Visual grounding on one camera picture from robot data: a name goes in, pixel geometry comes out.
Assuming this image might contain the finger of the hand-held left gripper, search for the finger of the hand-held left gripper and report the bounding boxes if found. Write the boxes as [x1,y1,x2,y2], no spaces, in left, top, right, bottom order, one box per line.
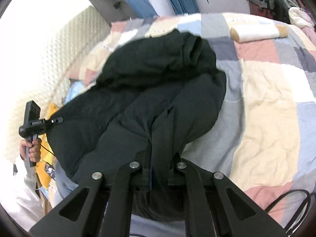
[46,118,65,128]

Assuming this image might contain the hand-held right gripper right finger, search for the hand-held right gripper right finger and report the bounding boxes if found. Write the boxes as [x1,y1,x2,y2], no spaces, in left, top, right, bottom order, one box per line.
[168,152,288,237]

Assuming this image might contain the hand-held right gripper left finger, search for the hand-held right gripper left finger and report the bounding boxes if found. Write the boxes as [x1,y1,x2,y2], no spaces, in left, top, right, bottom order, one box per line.
[29,150,151,237]

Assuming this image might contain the black puffer jacket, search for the black puffer jacket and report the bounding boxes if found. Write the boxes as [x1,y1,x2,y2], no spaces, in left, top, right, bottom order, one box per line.
[46,29,228,221]

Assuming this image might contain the person's left forearm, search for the person's left forearm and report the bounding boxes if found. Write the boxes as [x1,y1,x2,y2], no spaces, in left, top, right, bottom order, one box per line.
[10,153,53,230]

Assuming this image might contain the pile of clothes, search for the pile of clothes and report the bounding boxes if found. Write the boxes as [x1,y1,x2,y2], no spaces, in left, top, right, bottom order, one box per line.
[272,0,316,30]

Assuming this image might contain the person's left hand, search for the person's left hand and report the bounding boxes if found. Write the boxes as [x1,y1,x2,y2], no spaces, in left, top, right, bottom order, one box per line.
[19,138,42,163]

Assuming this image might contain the yellow cartoon pillow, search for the yellow cartoon pillow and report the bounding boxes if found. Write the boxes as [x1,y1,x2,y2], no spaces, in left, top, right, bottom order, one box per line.
[36,103,61,190]

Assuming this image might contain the light blue pillow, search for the light blue pillow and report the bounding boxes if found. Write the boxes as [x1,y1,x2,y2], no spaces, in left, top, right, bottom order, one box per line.
[65,80,86,104]

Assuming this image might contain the smartphone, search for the smartphone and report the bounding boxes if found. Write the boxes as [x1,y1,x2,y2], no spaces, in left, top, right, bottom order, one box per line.
[44,163,55,179]

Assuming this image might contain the cream quilted headboard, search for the cream quilted headboard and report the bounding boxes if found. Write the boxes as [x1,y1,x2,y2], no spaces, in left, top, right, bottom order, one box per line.
[0,5,111,158]

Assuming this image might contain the patchwork bedsheet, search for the patchwork bedsheet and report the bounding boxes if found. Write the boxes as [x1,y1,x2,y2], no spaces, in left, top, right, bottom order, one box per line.
[47,12,316,228]

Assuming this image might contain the blue covered board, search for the blue covered board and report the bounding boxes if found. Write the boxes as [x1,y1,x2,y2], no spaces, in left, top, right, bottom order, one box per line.
[125,0,158,19]

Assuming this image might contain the white roll on cardboard tube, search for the white roll on cardboard tube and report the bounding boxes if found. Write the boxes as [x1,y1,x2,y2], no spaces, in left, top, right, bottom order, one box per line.
[229,25,289,42]

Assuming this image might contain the black looped cable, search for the black looped cable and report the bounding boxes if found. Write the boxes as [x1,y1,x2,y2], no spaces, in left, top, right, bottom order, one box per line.
[265,190,312,236]

